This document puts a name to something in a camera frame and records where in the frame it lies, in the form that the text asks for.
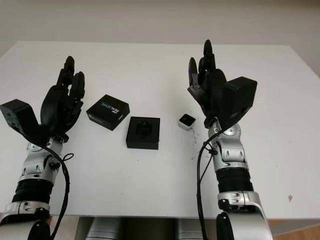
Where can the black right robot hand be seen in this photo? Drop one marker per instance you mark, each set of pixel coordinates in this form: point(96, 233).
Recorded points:
point(215, 92)

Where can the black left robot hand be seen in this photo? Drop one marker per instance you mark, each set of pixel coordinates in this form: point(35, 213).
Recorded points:
point(53, 105)

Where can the small silver camera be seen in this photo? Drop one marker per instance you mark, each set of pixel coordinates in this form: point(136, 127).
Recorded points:
point(185, 120)

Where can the black printed box lid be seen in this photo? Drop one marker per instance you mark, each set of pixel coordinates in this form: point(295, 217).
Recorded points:
point(107, 112)

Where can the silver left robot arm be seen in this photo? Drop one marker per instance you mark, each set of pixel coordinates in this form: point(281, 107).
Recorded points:
point(35, 165)

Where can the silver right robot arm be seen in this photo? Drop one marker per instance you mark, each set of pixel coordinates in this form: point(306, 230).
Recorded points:
point(235, 155)

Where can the black box base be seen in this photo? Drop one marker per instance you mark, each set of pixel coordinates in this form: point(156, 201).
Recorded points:
point(143, 140)

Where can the grey robot torso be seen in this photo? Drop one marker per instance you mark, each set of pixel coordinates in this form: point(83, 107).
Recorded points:
point(147, 228)

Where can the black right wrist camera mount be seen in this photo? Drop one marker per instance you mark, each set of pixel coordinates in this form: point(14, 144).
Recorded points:
point(241, 97)

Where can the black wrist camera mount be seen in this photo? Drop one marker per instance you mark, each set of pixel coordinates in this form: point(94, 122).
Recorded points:
point(17, 112)
point(241, 97)

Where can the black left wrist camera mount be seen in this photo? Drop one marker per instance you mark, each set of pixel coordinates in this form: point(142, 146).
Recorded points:
point(17, 112)

